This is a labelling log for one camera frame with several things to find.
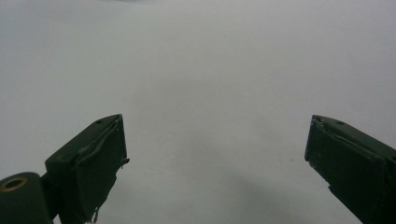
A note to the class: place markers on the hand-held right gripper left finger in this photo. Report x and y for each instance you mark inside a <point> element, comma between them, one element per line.
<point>90,168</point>

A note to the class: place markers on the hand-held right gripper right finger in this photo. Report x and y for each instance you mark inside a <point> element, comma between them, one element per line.
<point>351,161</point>

